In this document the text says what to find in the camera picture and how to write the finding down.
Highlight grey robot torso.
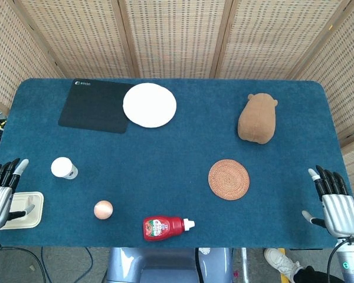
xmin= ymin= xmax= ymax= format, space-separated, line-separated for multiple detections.
xmin=105 ymin=246 xmax=234 ymax=283

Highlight silver metal table leg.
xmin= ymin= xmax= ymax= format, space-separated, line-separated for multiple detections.
xmin=241 ymin=247 xmax=250 ymax=283

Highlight peach coloured ball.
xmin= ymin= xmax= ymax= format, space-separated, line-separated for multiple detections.
xmin=93 ymin=200 xmax=114 ymax=221

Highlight black trouser leg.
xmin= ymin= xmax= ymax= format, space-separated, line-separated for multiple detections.
xmin=293 ymin=265 xmax=345 ymax=283

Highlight red ketchup squeeze bottle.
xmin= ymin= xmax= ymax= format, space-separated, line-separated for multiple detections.
xmin=142 ymin=215 xmax=196 ymax=242

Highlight brown capybara plush toy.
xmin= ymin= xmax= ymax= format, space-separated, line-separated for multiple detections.
xmin=237 ymin=93 xmax=278 ymax=145

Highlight white round plate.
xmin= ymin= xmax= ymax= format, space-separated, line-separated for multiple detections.
xmin=122 ymin=83 xmax=178 ymax=129

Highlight black mouse pad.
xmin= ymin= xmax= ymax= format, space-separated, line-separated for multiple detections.
xmin=57 ymin=78 xmax=136 ymax=134

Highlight blue floor cable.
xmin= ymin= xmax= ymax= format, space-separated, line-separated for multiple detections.
xmin=41 ymin=246 xmax=94 ymax=283

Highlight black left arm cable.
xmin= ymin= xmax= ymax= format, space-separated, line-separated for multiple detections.
xmin=0 ymin=241 xmax=48 ymax=283

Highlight bamboo folding screen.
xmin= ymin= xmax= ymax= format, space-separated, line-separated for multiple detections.
xmin=0 ymin=0 xmax=354 ymax=207

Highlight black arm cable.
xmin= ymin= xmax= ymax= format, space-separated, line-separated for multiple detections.
xmin=326 ymin=238 xmax=354 ymax=283
xmin=0 ymin=241 xmax=48 ymax=283

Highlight white sneaker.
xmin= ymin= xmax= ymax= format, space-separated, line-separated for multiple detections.
xmin=264 ymin=248 xmax=304 ymax=282

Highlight round brown woven coaster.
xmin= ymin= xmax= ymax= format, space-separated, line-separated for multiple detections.
xmin=208 ymin=159 xmax=251 ymax=202

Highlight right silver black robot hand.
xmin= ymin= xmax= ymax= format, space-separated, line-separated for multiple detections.
xmin=301 ymin=164 xmax=354 ymax=238

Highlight white paper cup blue flowers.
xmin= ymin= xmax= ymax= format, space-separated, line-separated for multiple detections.
xmin=50 ymin=157 xmax=79 ymax=180

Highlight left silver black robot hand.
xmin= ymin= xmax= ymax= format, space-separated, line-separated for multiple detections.
xmin=0 ymin=158 xmax=36 ymax=231

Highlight blue table cloth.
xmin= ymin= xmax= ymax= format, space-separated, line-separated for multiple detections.
xmin=0 ymin=78 xmax=354 ymax=249

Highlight beige square food container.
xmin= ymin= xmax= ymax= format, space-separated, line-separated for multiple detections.
xmin=0 ymin=191 xmax=45 ymax=230

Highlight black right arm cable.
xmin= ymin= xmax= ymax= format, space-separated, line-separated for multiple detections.
xmin=326 ymin=238 xmax=354 ymax=283

